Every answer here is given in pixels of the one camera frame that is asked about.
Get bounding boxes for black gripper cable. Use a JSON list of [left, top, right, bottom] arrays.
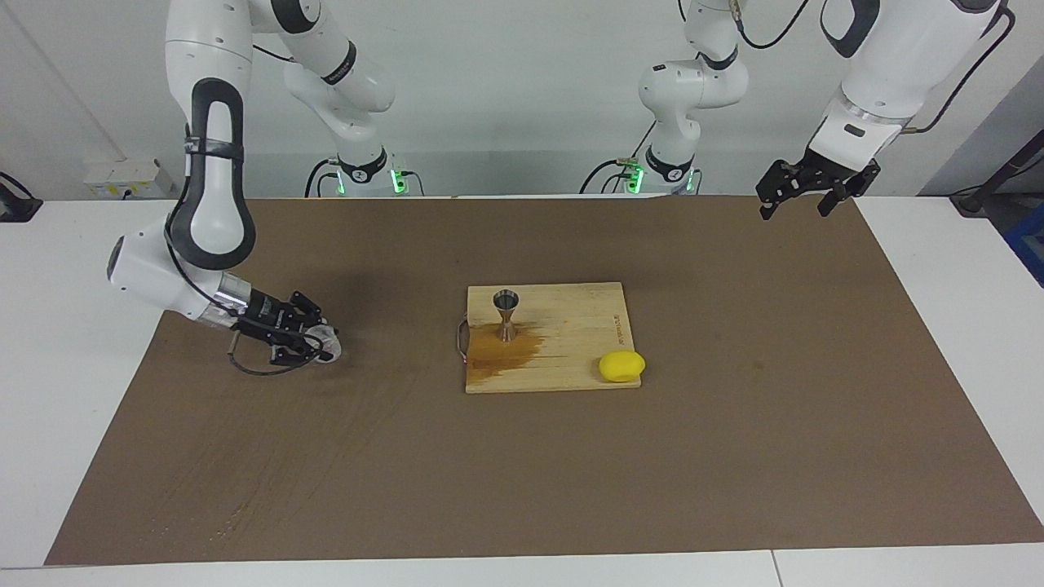
[[734, 0, 1017, 133], [227, 330, 327, 377]]

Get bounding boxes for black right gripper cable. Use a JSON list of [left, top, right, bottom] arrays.
[[227, 330, 327, 377]]

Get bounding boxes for black clamp with cable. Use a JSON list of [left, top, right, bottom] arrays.
[[0, 171, 44, 223]]

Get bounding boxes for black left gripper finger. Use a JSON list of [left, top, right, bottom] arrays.
[[756, 163, 804, 221], [818, 181, 857, 217]]

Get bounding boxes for steel double jigger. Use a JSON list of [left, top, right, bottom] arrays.
[[493, 289, 522, 342]]

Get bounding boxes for yellow lemon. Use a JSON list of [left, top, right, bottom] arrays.
[[599, 351, 647, 383]]

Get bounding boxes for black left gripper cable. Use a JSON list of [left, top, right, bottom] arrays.
[[734, 0, 1017, 133]]

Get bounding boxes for black left base cables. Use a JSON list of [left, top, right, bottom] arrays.
[[579, 121, 657, 196]]

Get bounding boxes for blue crate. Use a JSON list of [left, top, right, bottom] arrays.
[[1003, 204, 1044, 288]]

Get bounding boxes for white wall socket box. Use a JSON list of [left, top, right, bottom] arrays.
[[83, 157, 177, 200]]

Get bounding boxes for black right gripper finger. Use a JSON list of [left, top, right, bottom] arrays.
[[290, 292, 337, 335], [273, 338, 323, 364]]

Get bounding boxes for black base cables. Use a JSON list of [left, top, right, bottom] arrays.
[[304, 153, 425, 198], [579, 121, 657, 196]]

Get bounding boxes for black stand pole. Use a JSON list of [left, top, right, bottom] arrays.
[[950, 129, 1044, 218]]

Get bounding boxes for black right base cables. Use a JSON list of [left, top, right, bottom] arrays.
[[304, 153, 425, 198]]

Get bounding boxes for large brown table mat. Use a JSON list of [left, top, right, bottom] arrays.
[[45, 196, 1044, 567]]

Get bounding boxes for bamboo cutting board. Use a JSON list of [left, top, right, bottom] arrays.
[[457, 282, 644, 395]]

